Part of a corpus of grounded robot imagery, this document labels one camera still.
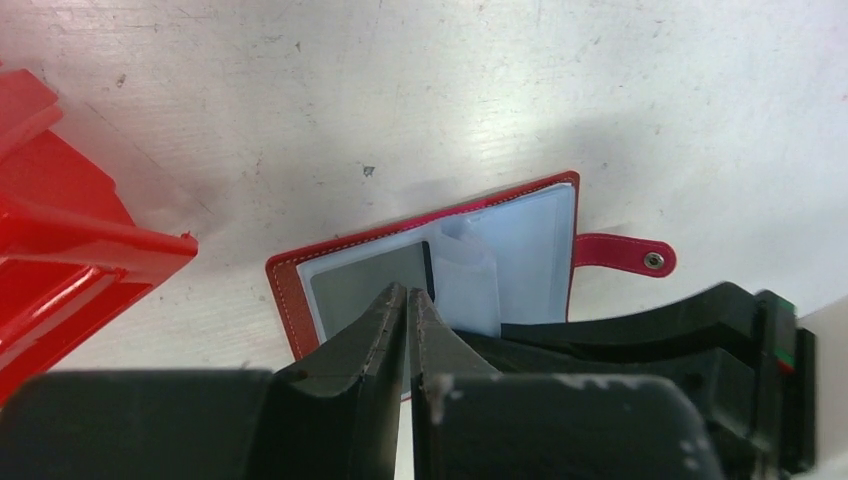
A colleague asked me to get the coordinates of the grey credit card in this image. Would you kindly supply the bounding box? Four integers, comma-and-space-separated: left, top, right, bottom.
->
305, 241, 435, 343

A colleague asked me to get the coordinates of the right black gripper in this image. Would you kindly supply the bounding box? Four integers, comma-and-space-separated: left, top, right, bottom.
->
459, 282, 817, 479

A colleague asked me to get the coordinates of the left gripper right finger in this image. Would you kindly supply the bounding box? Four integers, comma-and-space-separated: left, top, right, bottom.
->
407, 289, 723, 479

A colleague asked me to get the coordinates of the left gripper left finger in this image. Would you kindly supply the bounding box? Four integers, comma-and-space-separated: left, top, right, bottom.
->
1, 283, 407, 479

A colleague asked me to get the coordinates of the red leather card holder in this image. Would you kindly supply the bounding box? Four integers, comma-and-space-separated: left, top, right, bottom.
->
266, 170, 677, 359

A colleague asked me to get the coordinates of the red plastic compartment tray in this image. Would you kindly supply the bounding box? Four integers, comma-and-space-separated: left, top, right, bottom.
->
1, 69, 198, 398

